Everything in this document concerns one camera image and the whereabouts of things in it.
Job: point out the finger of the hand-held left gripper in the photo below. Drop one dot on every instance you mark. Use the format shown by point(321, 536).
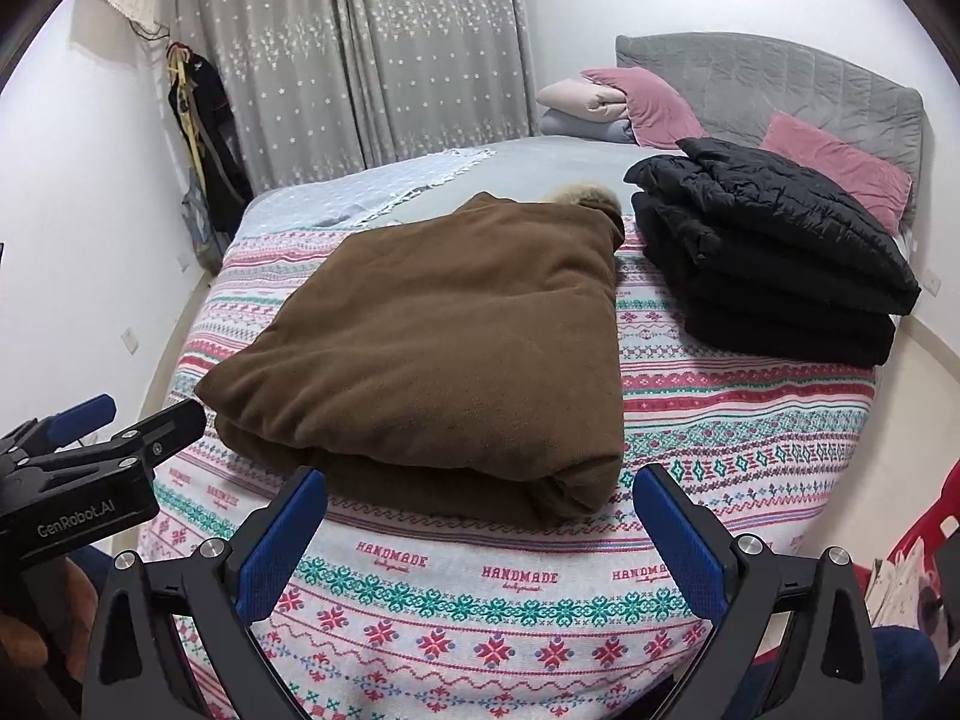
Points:
point(82, 412)
point(172, 424)

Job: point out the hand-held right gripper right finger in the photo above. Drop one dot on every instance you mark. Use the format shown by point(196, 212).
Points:
point(679, 540)

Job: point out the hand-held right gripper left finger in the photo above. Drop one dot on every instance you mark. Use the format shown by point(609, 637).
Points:
point(277, 547)

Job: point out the brown coat with fur collar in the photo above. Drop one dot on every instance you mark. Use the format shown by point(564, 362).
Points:
point(450, 360)

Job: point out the hanging dark clothes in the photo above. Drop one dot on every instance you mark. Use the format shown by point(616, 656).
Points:
point(214, 127)

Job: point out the person's left leg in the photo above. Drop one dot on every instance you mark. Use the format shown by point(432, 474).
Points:
point(88, 562)

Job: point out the person's leg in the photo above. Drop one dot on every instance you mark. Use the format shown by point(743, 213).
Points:
point(88, 562)
point(904, 667)

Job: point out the blue hanging bag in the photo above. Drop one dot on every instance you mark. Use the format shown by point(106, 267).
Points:
point(199, 217)

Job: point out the patterned knit blanket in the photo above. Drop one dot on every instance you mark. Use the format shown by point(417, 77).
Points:
point(480, 615)

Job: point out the white crumpled cloth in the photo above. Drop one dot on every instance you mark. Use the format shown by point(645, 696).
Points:
point(900, 585)

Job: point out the red plastic stool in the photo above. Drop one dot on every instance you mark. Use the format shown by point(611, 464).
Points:
point(930, 525)

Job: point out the person's right leg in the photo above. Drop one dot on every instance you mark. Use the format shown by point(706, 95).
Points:
point(904, 667)

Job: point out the yellow coat rack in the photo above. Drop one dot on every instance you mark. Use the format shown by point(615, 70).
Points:
point(197, 154)

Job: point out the black quilted jacket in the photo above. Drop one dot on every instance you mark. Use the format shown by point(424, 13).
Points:
point(772, 255)

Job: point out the light blue fringed throw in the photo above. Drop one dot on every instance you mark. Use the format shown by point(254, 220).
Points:
point(360, 187)

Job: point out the bed with grey sheet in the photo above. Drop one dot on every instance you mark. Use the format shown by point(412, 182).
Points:
point(555, 165)

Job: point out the grey star-patterned curtain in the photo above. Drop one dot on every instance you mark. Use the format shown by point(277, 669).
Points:
point(337, 52)

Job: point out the pink pillow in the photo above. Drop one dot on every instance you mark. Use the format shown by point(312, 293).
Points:
point(652, 105)
point(832, 154)

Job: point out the folded pink quilt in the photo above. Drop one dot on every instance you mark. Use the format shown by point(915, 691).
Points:
point(577, 97)

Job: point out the grey quilted headboard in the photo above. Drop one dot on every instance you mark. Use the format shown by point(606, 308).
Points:
point(750, 75)

